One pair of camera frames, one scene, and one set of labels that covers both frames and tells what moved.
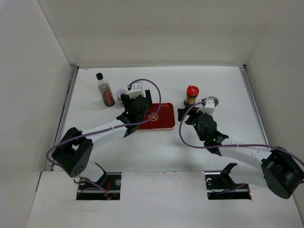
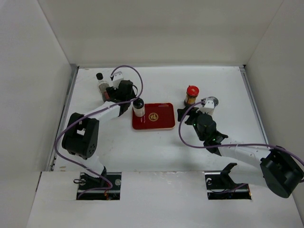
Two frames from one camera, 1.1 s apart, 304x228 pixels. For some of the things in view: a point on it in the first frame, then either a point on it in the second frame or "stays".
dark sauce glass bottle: [105, 90] stays
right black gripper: [192, 112] stays
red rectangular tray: [165, 118] stays
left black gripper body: [141, 119] → [112, 92]
